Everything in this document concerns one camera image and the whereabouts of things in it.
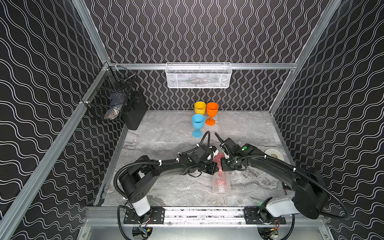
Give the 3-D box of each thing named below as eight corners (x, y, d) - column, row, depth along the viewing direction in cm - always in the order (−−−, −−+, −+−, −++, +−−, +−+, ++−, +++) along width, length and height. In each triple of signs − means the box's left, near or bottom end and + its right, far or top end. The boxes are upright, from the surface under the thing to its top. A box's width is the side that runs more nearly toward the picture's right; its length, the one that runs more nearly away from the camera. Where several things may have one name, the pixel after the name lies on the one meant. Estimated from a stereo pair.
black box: (129, 133, 110) (118, 114, 94) (141, 108, 127) (134, 88, 111) (138, 134, 110) (129, 115, 94) (150, 109, 126) (144, 89, 110)
